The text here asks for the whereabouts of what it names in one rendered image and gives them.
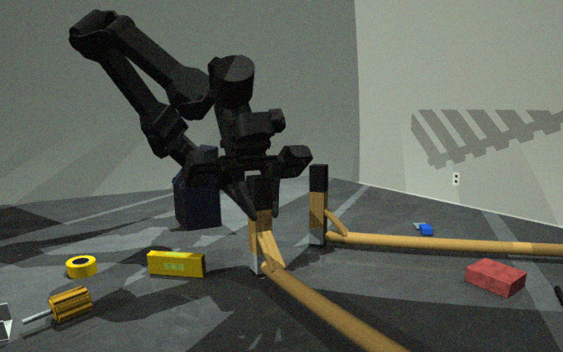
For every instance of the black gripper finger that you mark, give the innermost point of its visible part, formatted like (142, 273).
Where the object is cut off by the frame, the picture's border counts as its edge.
(231, 181)
(276, 170)

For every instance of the yellow ring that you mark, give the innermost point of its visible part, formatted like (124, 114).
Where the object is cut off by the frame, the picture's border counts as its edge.
(81, 266)

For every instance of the red rectangular block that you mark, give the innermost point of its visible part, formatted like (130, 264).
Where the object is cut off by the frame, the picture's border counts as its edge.
(495, 277)

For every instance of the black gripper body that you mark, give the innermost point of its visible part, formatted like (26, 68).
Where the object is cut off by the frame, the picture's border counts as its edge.
(200, 163)

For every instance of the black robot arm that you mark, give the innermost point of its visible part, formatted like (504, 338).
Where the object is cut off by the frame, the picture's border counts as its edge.
(109, 39)

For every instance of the yellow rectangular block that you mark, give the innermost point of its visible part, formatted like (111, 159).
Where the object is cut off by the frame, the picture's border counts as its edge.
(176, 264)

